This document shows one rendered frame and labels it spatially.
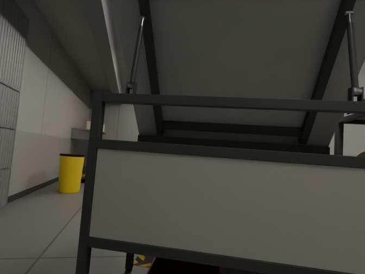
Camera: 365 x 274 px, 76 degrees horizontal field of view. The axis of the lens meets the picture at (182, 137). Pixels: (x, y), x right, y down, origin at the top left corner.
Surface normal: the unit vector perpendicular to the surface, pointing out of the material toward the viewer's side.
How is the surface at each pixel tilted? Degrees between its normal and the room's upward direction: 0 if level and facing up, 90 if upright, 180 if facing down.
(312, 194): 90
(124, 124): 90
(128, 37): 131
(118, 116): 90
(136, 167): 90
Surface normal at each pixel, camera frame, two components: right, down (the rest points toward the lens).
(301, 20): -0.17, 0.60
